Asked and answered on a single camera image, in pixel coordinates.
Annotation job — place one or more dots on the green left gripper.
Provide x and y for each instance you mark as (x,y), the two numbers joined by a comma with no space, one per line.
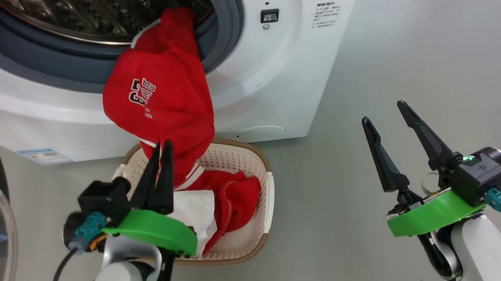
(160,230)

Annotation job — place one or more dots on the steel perforated washer drum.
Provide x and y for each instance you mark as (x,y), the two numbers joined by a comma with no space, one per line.
(92,15)

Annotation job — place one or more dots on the red sports jersey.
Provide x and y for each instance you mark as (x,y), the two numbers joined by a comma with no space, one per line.
(163,98)

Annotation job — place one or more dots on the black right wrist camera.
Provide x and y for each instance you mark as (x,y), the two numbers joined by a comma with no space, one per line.
(477,173)

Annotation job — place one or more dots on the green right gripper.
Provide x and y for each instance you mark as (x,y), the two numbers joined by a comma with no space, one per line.
(432,216)

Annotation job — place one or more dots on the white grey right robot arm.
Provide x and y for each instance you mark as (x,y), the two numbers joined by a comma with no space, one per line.
(483,252)

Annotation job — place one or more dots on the round white filter cover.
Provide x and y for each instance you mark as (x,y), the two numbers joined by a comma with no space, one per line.
(261,133)

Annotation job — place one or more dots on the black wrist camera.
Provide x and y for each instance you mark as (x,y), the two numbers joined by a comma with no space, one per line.
(104,199)
(477,173)

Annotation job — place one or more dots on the cream laundry basket brown rim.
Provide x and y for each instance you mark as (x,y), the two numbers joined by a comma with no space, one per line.
(243,158)

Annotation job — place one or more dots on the blue energy label sticker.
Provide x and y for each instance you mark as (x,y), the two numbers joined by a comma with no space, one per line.
(44,156)

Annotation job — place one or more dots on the white front-load washing machine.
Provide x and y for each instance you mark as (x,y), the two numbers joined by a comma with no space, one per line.
(273,90)

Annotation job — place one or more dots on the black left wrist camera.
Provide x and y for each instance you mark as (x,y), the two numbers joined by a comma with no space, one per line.
(104,199)

